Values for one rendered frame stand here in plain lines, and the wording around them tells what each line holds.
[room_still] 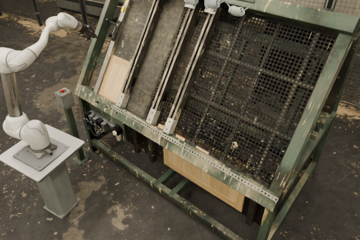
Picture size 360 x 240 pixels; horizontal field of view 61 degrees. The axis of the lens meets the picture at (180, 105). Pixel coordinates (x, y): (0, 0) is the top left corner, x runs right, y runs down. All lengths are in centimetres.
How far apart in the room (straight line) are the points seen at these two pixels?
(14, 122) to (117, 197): 123
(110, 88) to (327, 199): 241
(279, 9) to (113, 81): 161
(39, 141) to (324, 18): 224
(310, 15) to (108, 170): 251
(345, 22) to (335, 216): 194
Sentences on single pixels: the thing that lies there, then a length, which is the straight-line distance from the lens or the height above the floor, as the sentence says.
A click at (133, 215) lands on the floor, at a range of 311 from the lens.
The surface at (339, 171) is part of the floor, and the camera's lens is 384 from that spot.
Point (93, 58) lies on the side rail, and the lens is 323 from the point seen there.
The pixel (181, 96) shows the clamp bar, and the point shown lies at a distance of 242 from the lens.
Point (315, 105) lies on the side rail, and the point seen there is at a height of 142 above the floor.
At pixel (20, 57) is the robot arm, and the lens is 244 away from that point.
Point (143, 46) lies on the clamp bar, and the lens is 275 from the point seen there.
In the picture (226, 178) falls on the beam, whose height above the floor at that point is 85.
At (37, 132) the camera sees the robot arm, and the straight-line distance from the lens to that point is 263.
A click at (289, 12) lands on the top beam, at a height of 187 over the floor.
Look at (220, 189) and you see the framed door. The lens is 280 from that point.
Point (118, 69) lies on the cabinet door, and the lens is 295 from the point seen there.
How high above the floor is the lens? 256
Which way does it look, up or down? 36 degrees down
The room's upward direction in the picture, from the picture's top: straight up
